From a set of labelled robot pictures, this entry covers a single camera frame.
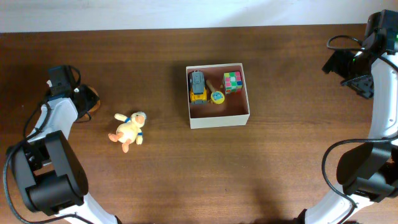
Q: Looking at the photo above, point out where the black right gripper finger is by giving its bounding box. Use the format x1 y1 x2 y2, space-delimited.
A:
341 75 374 99
322 50 354 78

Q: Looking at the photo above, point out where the multicoloured puzzle cube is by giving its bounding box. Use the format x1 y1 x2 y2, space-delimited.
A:
223 71 243 95

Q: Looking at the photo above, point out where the yellow grey toy truck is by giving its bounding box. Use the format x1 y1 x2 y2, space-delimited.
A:
188 70 207 105

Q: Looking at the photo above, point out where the yellow wooden rattle drum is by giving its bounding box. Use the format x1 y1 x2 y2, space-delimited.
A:
206 80 225 105

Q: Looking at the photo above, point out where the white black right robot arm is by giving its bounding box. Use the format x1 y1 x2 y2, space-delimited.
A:
293 9 397 223

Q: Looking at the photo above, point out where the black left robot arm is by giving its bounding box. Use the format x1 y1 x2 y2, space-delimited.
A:
2 65 120 224

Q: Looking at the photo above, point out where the yellow plush duck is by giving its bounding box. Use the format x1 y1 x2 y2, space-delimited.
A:
108 111 147 153

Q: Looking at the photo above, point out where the white cardboard box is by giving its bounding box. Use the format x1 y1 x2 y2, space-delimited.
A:
186 63 250 129

